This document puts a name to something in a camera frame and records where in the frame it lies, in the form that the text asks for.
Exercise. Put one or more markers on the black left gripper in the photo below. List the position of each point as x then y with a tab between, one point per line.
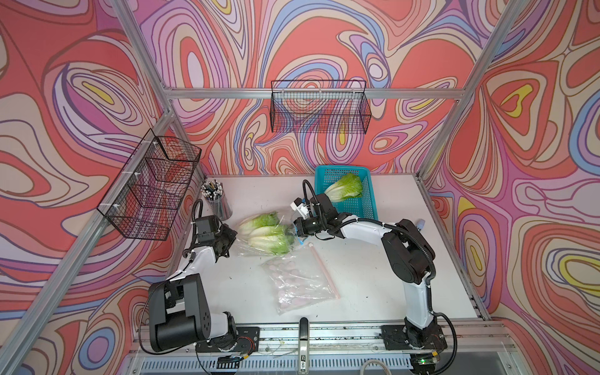
229	234

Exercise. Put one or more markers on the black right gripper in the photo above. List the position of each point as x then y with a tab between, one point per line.
301	230

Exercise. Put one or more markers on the light green chinese cabbage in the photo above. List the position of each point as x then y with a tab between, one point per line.
347	187

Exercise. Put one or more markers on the blue-zip clear zip-top bag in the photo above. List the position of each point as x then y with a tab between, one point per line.
243	249

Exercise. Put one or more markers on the dark green bagged cabbage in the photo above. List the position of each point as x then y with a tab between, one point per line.
277	240

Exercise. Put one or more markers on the pink-zip clear zip-top bag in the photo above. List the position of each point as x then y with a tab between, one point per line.
300	279

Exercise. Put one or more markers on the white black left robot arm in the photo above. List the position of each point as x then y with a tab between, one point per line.
178	309

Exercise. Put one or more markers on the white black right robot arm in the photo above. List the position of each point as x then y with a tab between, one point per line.
410	256

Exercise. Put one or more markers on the teal plastic basket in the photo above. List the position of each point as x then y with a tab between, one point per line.
365	206

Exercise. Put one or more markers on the metal pen holder cup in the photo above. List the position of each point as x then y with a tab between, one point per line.
213	192

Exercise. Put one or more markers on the small grey blue object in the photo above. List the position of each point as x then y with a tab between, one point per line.
421	224

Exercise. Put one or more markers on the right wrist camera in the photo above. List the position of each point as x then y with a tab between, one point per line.
299	206

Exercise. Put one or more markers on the black wire basket left wall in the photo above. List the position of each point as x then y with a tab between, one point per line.
156	179

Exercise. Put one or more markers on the black wire basket wall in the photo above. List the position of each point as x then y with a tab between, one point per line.
156	179
319	106

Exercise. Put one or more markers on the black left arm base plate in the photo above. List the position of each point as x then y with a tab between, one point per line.
239	338

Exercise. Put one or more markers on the black wire basket back wall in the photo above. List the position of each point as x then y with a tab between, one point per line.
319	106

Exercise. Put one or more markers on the aluminium front table rail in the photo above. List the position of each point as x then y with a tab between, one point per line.
282	339

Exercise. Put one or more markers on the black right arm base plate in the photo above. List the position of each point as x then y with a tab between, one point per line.
402	337

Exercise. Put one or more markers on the black silver centre bracket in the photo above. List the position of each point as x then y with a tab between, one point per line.
303	347

